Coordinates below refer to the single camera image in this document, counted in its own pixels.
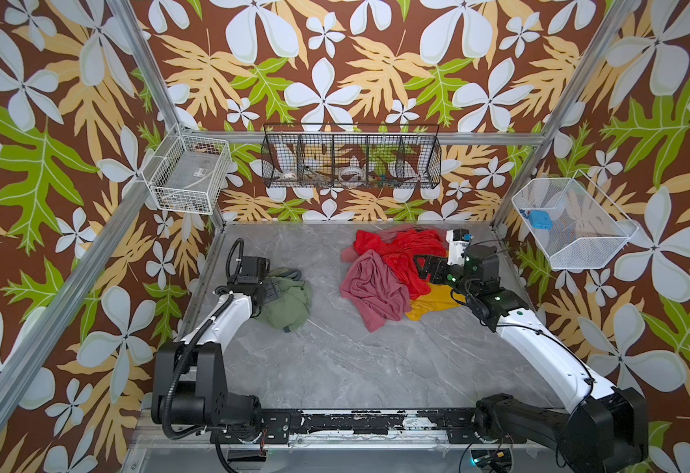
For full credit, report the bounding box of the red cloth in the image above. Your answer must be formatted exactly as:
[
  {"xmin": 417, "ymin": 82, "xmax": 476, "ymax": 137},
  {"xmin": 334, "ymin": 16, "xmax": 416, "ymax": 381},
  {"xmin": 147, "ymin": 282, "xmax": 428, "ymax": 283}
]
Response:
[{"xmin": 354, "ymin": 228, "xmax": 447, "ymax": 300}]

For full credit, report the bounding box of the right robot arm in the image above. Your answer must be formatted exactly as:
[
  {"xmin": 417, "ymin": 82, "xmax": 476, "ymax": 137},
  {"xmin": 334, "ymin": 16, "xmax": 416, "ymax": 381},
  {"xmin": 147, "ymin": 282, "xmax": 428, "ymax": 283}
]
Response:
[{"xmin": 414, "ymin": 242, "xmax": 649, "ymax": 472}]

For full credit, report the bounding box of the olive green cloth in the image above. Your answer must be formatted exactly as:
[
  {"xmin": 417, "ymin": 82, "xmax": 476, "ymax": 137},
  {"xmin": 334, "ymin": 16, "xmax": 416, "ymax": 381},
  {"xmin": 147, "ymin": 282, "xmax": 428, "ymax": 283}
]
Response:
[{"xmin": 256, "ymin": 268, "xmax": 312, "ymax": 333}]

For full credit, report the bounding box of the black wire basket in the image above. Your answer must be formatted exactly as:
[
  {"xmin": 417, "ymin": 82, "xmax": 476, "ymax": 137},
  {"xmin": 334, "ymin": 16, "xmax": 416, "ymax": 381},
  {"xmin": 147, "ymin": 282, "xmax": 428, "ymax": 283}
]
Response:
[{"xmin": 258, "ymin": 122, "xmax": 443, "ymax": 189}]

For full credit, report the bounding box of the black mounting rail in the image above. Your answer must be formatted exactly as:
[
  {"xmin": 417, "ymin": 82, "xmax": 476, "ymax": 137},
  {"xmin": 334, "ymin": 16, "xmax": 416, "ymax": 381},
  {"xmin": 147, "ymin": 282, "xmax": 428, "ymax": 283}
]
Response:
[{"xmin": 208, "ymin": 407, "xmax": 528, "ymax": 445}]

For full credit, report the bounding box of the yellow cloth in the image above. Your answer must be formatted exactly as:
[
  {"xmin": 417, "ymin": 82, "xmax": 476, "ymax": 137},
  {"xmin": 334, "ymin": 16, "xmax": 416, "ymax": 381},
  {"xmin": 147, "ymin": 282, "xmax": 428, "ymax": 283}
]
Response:
[{"xmin": 406, "ymin": 284, "xmax": 465, "ymax": 321}]

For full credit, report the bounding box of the dusty pink cloth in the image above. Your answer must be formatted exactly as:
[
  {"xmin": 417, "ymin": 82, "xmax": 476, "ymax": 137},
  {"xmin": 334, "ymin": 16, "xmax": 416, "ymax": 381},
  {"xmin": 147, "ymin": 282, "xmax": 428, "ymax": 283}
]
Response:
[{"xmin": 340, "ymin": 250, "xmax": 411, "ymax": 332}]

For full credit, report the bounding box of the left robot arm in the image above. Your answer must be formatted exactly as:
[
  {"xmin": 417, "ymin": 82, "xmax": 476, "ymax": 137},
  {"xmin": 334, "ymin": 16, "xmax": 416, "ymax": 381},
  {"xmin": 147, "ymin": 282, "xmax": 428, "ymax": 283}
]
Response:
[{"xmin": 151, "ymin": 238, "xmax": 270, "ymax": 441}]

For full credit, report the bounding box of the blue object in basket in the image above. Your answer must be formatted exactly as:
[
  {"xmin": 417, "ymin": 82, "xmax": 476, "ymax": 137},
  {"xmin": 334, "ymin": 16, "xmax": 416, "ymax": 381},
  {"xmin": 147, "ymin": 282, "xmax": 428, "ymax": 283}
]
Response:
[{"xmin": 527, "ymin": 210, "xmax": 554, "ymax": 231}]

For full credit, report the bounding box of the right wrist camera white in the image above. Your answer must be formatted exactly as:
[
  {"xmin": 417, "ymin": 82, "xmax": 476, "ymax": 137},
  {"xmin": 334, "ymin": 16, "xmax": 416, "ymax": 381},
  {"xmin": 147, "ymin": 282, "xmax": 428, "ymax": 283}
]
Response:
[{"xmin": 445, "ymin": 229, "xmax": 473, "ymax": 266}]

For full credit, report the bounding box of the white mesh basket right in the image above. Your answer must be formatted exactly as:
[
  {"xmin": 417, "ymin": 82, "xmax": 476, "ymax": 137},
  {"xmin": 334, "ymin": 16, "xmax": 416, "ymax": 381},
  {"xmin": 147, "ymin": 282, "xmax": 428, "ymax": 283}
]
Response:
[{"xmin": 512, "ymin": 171, "xmax": 638, "ymax": 272}]

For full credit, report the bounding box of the white wire basket left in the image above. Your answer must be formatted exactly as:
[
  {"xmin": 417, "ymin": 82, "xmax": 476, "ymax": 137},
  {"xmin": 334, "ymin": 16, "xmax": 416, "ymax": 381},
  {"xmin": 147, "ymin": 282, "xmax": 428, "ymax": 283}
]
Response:
[{"xmin": 143, "ymin": 125, "xmax": 232, "ymax": 215}]

